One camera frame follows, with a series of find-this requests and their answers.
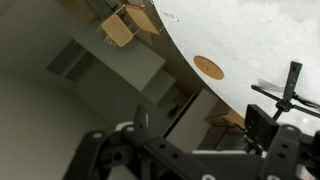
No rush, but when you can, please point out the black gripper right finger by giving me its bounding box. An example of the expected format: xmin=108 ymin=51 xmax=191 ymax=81
xmin=259 ymin=124 xmax=320 ymax=180

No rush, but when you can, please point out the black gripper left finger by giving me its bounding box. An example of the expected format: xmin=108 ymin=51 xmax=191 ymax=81
xmin=63 ymin=104 xmax=215 ymax=180

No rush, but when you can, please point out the black tripod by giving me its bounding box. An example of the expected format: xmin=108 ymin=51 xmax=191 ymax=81
xmin=250 ymin=61 xmax=320 ymax=122

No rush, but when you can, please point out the round cork coaster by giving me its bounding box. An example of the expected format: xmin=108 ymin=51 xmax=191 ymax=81
xmin=193 ymin=55 xmax=225 ymax=81

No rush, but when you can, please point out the air vent grille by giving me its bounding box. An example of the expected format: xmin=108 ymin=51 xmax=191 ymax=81
xmin=45 ymin=38 xmax=97 ymax=83

